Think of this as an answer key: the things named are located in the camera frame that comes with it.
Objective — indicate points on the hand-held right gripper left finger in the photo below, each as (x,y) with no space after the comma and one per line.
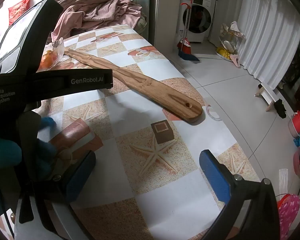
(77,180)

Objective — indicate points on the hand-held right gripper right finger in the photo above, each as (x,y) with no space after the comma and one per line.
(215,177)

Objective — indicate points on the clear plastic bag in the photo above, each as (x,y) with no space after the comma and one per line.
(52,55)

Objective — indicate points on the person's left hand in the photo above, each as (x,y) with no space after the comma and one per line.
(5,152)

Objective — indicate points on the checked starfish tablecloth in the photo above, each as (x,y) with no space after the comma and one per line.
(165,205)

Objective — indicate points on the white paper strip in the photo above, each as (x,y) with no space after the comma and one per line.
(284,181)

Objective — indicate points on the red embroidered cushion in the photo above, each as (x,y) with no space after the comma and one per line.
(20,7)

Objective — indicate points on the pink printed bag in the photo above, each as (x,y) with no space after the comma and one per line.
(290,215)

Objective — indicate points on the pink plastic bowl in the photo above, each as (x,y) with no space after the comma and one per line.
(298,161)

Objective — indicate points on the black sock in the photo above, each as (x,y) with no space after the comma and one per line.
(280,108)

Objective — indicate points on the small wooden stool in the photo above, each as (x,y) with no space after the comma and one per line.
(267,93)

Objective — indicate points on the red plastic bowl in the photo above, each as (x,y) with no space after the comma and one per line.
(298,121)

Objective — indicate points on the long wooden paddle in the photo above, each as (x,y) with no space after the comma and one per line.
(140,82)

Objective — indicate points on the pink blanket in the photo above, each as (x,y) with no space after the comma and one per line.
(97,5)

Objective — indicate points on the pink slipper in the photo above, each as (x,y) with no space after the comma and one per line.
(236,61)

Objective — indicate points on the yellow slippers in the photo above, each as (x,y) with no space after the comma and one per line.
(223,53)

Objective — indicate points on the dark cluttered shelf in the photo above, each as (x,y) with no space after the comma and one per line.
(297,80)

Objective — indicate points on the red broom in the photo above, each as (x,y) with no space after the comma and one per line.
(186,47)

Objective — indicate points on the beige sofa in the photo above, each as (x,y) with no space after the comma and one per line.
(141,25)

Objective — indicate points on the metal slipper rack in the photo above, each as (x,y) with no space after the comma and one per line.
(231,33)

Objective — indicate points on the white curtain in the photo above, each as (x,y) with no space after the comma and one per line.
(265,30)

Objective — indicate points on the white washing machine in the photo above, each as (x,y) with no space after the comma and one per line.
(197,20)

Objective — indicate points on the tall white cabinet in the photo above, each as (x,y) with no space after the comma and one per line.
(165,12)

